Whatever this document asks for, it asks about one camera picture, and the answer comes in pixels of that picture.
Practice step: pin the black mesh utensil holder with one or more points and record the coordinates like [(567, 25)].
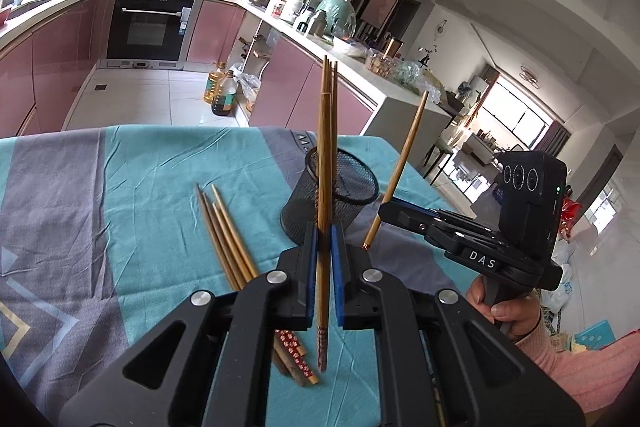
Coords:
[(350, 207)]

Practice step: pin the ceiling fan lamp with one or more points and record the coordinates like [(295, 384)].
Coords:
[(530, 75)]

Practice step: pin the living room window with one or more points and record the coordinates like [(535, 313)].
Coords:
[(520, 117)]

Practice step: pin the red bag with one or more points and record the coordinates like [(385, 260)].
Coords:
[(572, 217)]

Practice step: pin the steel thermos flask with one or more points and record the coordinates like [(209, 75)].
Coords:
[(317, 22)]

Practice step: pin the mint green kitchen appliance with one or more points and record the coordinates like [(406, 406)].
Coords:
[(335, 14)]

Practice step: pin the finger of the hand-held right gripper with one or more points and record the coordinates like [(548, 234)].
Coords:
[(405, 218), (450, 219)]

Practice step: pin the teal grey printed tablecloth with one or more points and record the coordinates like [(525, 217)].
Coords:
[(125, 187)]

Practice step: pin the white bowl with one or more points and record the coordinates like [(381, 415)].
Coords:
[(350, 47)]

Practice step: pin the wall clock decoration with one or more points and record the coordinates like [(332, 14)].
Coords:
[(440, 30)]

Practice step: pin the clear plastic bag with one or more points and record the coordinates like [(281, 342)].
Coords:
[(247, 87)]

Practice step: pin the person's right forearm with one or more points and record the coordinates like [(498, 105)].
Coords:
[(575, 372)]

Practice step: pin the pink base cabinet white end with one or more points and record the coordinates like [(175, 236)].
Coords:
[(300, 77)]

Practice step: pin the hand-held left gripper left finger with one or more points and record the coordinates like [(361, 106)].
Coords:
[(312, 277)]

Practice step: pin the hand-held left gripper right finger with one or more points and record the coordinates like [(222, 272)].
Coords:
[(336, 277)]

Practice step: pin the person's right hand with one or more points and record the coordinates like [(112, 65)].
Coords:
[(520, 314)]

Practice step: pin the white bottles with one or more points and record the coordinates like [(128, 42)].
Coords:
[(283, 9)]

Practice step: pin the long pink base cabinet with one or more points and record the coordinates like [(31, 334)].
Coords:
[(55, 57)]

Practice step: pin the white plastic bag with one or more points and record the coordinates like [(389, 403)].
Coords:
[(559, 282)]

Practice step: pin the dark cooking oil bottle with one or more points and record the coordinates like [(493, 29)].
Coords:
[(224, 99)]

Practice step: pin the teal box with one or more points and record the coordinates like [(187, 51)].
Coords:
[(597, 336)]

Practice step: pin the bag of green vegetables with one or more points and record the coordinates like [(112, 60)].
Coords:
[(417, 77)]

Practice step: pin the clear food container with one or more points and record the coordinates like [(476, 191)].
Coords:
[(381, 62)]

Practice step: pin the pink wall picture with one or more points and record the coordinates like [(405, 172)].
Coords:
[(380, 4)]

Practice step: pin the black built-in oven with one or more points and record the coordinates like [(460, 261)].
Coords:
[(150, 27)]

